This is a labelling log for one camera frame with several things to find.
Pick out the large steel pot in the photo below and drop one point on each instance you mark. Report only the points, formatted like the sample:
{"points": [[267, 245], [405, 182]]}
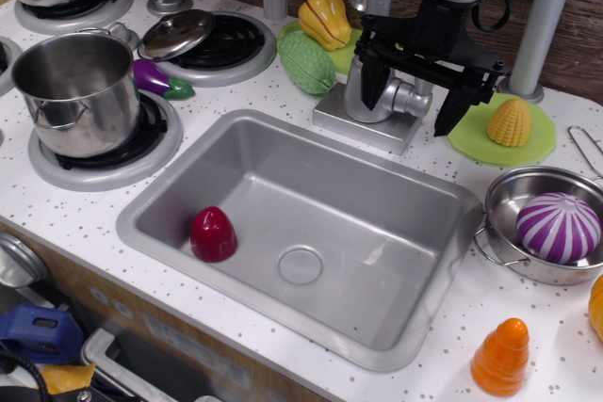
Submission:
{"points": [[81, 93]]}

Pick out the orange toy at edge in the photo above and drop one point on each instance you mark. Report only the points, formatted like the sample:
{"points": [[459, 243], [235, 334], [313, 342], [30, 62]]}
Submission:
{"points": [[595, 307]]}

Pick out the silver oven knob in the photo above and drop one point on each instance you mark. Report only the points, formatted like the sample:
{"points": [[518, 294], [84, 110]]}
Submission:
{"points": [[20, 265]]}

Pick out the front left stove burner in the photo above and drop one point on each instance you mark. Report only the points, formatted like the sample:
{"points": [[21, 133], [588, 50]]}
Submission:
{"points": [[150, 149]]}

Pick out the steel pot lid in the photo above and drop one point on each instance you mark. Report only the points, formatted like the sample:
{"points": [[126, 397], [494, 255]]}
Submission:
{"points": [[175, 34]]}

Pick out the yellow toy bell pepper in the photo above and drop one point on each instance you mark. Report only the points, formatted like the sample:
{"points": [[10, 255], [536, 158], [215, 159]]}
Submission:
{"points": [[326, 22]]}

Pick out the purple toy eggplant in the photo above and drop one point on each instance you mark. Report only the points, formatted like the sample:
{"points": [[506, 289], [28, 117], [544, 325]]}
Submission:
{"points": [[150, 78]]}

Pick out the silver toy faucet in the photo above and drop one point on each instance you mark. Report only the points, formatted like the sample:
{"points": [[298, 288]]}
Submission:
{"points": [[390, 125]]}

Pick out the wire whisk handle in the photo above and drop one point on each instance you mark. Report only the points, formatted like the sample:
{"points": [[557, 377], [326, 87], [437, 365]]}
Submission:
{"points": [[588, 148]]}

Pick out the grey vertical post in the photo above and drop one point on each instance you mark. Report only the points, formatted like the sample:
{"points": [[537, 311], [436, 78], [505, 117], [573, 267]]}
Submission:
{"points": [[524, 80]]}

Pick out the purple striped toy onion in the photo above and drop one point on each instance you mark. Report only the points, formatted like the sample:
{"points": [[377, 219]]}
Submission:
{"points": [[558, 228]]}

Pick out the green plate behind faucet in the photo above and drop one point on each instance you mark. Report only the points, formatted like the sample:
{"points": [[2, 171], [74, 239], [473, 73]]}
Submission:
{"points": [[341, 57]]}

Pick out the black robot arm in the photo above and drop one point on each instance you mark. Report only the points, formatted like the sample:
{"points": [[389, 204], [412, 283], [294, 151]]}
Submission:
{"points": [[398, 61]]}

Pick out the yellow toy corn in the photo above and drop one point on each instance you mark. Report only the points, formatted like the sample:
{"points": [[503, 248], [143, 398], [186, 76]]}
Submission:
{"points": [[510, 124]]}

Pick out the orange toy carrot piece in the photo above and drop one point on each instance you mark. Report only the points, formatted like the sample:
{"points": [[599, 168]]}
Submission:
{"points": [[499, 365]]}

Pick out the red toy pepper half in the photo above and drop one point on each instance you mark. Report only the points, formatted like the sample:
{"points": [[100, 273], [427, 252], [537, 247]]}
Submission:
{"points": [[212, 236]]}

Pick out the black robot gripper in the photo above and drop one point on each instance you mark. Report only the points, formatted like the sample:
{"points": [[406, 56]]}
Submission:
{"points": [[435, 46]]}

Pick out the yellow cloth scrap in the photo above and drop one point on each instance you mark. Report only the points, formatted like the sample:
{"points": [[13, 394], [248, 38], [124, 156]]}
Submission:
{"points": [[63, 378]]}

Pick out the back left stove burner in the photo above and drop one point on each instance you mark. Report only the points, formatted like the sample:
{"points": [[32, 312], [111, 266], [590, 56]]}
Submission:
{"points": [[70, 17]]}

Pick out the silver faucet lever handle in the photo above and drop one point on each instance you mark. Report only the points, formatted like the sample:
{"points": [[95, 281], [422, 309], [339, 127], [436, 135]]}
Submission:
{"points": [[423, 87]]}

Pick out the grey toy sink basin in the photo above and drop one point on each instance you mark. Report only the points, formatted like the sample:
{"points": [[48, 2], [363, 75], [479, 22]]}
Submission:
{"points": [[350, 250]]}

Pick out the steel pan with handles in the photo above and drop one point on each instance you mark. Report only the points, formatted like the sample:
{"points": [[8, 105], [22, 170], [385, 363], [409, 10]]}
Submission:
{"points": [[498, 240]]}

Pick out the green toy bumpy gourd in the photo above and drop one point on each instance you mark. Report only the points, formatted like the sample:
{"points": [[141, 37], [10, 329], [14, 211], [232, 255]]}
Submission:
{"points": [[306, 63]]}

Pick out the stove burner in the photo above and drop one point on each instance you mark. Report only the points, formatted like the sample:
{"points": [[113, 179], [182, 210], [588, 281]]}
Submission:
{"points": [[70, 17], [238, 48], [150, 149]]}

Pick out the grey stove knob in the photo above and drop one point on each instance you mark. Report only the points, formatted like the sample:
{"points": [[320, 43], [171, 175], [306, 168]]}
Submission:
{"points": [[161, 8]]}

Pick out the middle stove burner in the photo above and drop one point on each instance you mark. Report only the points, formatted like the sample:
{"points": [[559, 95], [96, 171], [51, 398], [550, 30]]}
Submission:
{"points": [[238, 48]]}

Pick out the green plate with corn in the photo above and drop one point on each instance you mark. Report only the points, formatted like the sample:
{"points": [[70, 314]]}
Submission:
{"points": [[469, 136]]}

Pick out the blue clamp tool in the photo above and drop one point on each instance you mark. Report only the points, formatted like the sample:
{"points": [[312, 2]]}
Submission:
{"points": [[41, 335]]}

